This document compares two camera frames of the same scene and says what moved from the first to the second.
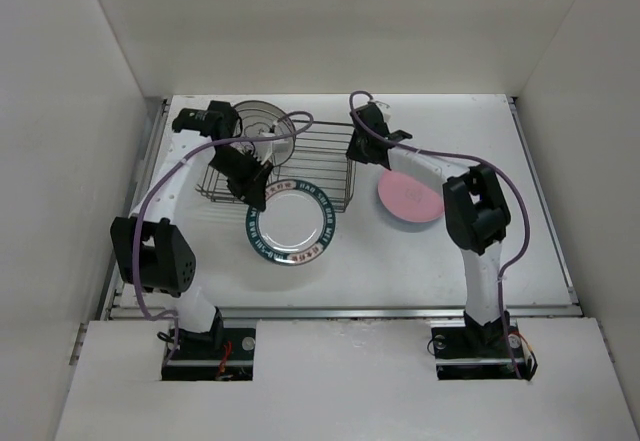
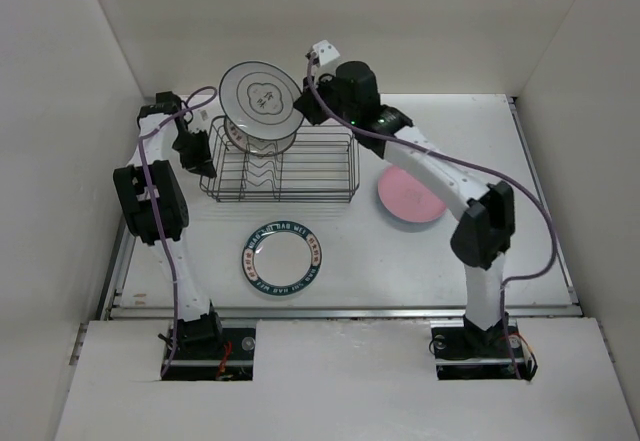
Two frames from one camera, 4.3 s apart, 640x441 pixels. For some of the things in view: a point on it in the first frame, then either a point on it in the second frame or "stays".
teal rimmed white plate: x=296 y=224 to x=281 y=258
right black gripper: x=353 y=151 to x=307 y=104
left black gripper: x=252 y=188 to x=201 y=163
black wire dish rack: x=324 y=155 stays
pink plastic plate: x=409 y=198 stays
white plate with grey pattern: x=262 y=118 to x=258 y=99
